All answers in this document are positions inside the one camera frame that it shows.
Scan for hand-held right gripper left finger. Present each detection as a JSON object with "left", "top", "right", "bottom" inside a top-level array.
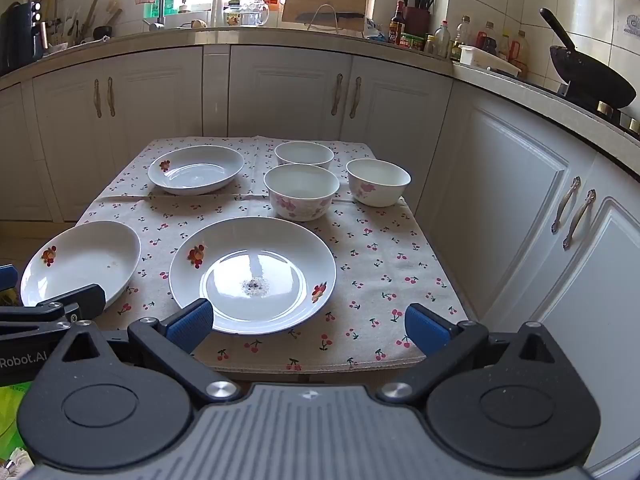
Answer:
[{"left": 62, "top": 298, "right": 244, "bottom": 409}]

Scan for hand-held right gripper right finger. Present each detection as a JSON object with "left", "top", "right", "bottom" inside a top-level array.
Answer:
[{"left": 376, "top": 302, "right": 558, "bottom": 406}]

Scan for large white fruit-print plate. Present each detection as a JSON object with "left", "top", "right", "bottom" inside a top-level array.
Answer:
[{"left": 168, "top": 216, "right": 337, "bottom": 336}]

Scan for white pink-floral bowl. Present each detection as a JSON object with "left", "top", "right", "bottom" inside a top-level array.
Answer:
[
  {"left": 263, "top": 163, "right": 341, "bottom": 222},
  {"left": 274, "top": 141, "right": 335, "bottom": 170},
  {"left": 346, "top": 158, "right": 412, "bottom": 208}
]

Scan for yellow green plastic bag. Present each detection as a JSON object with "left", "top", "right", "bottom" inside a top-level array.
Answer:
[{"left": 0, "top": 385, "right": 36, "bottom": 453}]

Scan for cherry print tablecloth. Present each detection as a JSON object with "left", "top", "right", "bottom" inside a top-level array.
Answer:
[{"left": 75, "top": 135, "right": 468, "bottom": 373}]

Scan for crumpled white plastic bag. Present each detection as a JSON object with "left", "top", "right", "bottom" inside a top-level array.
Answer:
[{"left": 0, "top": 447, "right": 33, "bottom": 480}]

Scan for black air fryer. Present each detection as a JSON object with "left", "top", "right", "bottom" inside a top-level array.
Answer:
[{"left": 0, "top": 0, "right": 46, "bottom": 76}]

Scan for white kitchen cabinet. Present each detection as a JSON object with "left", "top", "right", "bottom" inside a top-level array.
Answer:
[{"left": 0, "top": 40, "right": 640, "bottom": 480}]

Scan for cluttered kitchen utensils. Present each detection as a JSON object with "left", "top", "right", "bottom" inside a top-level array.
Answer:
[{"left": 47, "top": 0, "right": 126, "bottom": 46}]

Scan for white plastic tray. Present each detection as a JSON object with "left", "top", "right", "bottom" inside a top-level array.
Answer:
[{"left": 459, "top": 45, "right": 523, "bottom": 76}]

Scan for gas stove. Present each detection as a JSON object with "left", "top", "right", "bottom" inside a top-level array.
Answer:
[{"left": 555, "top": 82, "right": 640, "bottom": 136}]

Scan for clear glass bottle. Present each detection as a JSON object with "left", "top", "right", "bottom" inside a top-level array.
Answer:
[{"left": 433, "top": 21, "right": 452, "bottom": 58}]

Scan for yellow oil bottle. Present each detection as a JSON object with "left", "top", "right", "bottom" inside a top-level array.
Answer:
[{"left": 510, "top": 30, "right": 531, "bottom": 78}]

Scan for cooking oil bottle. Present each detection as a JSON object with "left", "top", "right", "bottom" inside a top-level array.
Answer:
[{"left": 452, "top": 15, "right": 473, "bottom": 61}]

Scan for grey kitchen countertop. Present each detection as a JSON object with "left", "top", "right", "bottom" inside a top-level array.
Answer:
[{"left": 0, "top": 25, "right": 640, "bottom": 181}]

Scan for metal kitchen faucet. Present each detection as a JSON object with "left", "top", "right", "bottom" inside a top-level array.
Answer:
[{"left": 119, "top": 0, "right": 167, "bottom": 31}]

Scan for black wok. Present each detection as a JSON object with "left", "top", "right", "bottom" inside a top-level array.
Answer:
[{"left": 539, "top": 7, "right": 637, "bottom": 109}]

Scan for dark soy sauce bottle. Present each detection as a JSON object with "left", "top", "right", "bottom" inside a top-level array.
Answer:
[{"left": 389, "top": 1, "right": 407, "bottom": 43}]

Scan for dark red knife block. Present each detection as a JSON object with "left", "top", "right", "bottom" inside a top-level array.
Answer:
[{"left": 402, "top": 0, "right": 436, "bottom": 36}]

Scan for clear glass pitcher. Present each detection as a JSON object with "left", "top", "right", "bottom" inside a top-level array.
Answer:
[{"left": 241, "top": 0, "right": 271, "bottom": 27}]

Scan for metal wire rack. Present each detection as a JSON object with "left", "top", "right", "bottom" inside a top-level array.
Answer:
[{"left": 305, "top": 4, "right": 346, "bottom": 31}]

